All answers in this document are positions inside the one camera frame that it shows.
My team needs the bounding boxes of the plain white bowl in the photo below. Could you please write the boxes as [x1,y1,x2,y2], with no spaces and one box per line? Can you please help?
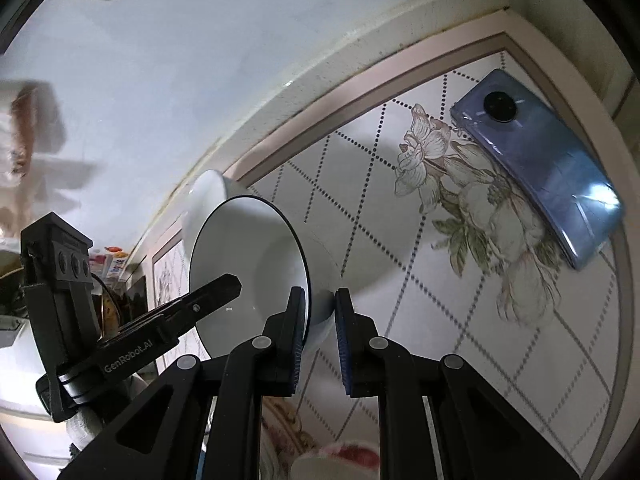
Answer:
[181,169,251,256]

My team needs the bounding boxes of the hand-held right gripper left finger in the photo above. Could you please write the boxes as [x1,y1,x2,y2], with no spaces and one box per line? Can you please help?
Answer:
[57,286,307,480]

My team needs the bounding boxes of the person's left hand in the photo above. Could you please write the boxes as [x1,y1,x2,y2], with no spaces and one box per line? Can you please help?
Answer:
[65,375,151,455]

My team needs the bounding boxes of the colourful wall stickers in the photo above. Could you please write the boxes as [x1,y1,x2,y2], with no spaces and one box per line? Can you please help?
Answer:
[101,244,130,277]

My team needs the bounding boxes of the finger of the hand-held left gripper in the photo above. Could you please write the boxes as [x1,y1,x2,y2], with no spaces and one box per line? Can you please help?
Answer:
[119,274,243,344]

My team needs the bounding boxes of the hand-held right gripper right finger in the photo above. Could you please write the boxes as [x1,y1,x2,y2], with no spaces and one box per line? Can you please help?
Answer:
[334,287,581,480]

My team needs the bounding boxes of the plastic bag with red contents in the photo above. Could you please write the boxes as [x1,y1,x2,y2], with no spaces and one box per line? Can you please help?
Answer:
[10,80,67,155]

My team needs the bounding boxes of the floral printed tablecloth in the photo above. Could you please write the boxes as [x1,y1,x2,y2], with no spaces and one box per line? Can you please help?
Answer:
[150,32,636,480]

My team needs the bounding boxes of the blue smartphone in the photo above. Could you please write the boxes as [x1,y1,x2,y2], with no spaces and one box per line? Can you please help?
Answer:
[450,69,626,271]

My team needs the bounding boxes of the white bowl with dark rim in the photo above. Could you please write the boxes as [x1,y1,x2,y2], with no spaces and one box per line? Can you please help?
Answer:
[187,196,337,361]

